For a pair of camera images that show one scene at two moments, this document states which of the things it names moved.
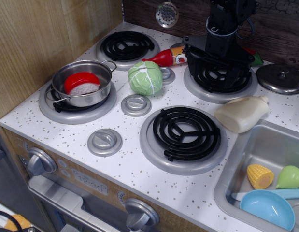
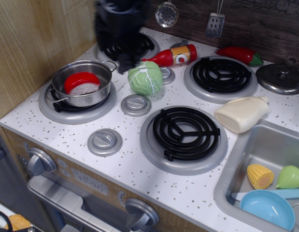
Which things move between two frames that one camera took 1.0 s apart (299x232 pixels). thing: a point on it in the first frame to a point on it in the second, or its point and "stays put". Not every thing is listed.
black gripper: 215,62 to 120,32
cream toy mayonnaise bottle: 239,115 stays put
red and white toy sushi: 80,82 stays put
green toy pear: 290,177 stays put
